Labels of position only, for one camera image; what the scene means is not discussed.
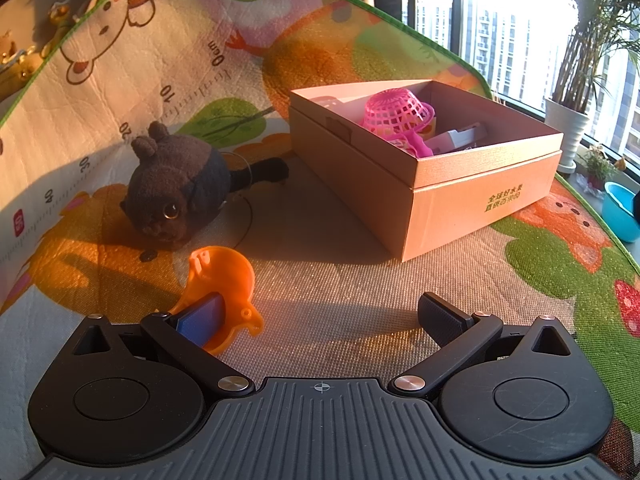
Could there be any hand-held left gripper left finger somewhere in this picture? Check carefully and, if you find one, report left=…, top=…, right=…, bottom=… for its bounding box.
left=71, top=294, right=254, bottom=396

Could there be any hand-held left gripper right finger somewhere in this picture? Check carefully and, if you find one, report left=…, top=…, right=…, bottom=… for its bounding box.
left=392, top=291, right=577, bottom=395

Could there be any orange plastic half shell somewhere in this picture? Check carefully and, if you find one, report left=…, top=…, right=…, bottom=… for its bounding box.
left=172, top=245, right=264, bottom=357

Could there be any white cardboard box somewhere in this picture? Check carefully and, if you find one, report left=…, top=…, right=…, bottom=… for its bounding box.
left=289, top=79, right=564, bottom=263

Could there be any pink cat toy camera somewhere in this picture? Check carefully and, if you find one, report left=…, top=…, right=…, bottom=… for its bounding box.
left=387, top=136, right=418, bottom=157

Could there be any white battery charger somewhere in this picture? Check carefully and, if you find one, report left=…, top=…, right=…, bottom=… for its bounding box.
left=430, top=122, right=493, bottom=155

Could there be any pink plastic toy basket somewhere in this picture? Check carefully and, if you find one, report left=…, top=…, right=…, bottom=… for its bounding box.
left=363, top=88, right=436, bottom=161

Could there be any cartoon printed play mat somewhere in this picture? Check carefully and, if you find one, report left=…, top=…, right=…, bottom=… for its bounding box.
left=0, top=0, right=640, bottom=480

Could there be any dark purple toy basket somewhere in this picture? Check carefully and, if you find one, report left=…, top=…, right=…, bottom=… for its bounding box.
left=120, top=121, right=290, bottom=250

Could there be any blue plastic bowl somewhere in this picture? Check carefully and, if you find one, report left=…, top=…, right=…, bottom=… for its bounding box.
left=602, top=181, right=640, bottom=244

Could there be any small potted plant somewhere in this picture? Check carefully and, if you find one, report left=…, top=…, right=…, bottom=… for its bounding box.
left=580, top=144, right=627, bottom=192

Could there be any white plant pot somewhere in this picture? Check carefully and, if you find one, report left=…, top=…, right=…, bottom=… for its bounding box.
left=543, top=97, right=591, bottom=172

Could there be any palm plant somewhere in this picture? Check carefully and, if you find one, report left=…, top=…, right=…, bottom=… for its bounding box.
left=550, top=0, right=640, bottom=113

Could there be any yellow duck toy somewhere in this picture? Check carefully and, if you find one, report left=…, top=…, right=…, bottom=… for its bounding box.
left=47, top=2, right=77, bottom=27

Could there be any black window frame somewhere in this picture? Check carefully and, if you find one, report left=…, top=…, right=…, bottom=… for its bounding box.
left=400, top=0, right=640, bottom=186

